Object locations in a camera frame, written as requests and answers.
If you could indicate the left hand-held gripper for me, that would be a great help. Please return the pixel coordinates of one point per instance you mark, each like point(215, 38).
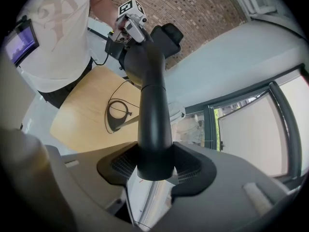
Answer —
point(129, 8)

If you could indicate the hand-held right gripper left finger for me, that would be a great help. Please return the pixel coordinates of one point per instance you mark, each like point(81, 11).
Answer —
point(91, 178)

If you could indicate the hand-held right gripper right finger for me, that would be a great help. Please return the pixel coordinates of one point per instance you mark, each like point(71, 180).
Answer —
point(222, 190)

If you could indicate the black desk lamp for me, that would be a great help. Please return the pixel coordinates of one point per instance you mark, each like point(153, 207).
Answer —
point(154, 117)

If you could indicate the person's left forearm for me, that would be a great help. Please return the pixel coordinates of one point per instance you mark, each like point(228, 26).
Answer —
point(103, 6)

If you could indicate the light wooden table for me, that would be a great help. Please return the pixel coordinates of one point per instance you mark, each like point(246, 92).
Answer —
point(84, 120)

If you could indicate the person's white shirt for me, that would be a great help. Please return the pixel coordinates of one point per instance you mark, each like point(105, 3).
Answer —
point(60, 45)

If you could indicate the person's black trousers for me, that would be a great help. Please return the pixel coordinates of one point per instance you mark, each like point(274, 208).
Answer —
point(55, 97)

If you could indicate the black screen device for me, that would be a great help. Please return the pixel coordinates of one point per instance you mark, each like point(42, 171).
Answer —
point(19, 45)

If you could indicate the dark window frame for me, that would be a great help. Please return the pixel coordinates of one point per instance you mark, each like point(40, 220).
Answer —
point(209, 129)

